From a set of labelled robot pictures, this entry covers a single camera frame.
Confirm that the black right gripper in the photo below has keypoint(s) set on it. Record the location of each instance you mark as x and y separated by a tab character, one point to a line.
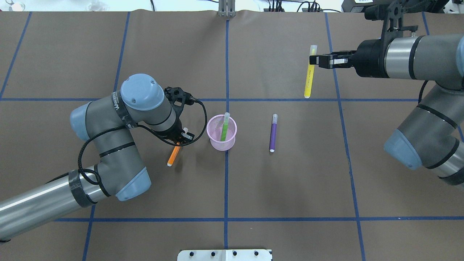
370	58

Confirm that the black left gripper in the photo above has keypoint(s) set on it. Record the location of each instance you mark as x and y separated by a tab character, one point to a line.
178	133

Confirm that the yellow highlighter pen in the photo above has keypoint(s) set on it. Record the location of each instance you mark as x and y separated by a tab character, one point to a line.
310	73

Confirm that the orange highlighter pen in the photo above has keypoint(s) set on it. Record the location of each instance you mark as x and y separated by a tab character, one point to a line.
173	155

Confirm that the green highlighter pen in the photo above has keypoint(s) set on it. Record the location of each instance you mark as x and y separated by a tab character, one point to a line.
224	129

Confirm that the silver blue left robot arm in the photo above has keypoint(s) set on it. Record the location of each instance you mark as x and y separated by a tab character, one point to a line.
108	164

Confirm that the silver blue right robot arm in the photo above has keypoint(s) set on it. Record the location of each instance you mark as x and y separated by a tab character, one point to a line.
425	137

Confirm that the pink plastic pen holder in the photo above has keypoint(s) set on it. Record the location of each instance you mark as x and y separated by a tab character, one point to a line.
214	126

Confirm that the purple marker pen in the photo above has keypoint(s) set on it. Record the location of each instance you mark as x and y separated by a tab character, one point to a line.
273	133

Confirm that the black box with label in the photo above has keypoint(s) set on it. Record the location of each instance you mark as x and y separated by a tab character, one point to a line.
359	6

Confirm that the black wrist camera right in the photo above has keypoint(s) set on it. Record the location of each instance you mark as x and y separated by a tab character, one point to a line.
391	12

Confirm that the aluminium frame post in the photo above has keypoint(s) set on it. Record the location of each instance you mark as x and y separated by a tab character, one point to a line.
226	8

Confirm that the white central pedestal column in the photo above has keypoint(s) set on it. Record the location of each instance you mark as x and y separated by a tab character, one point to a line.
226	255

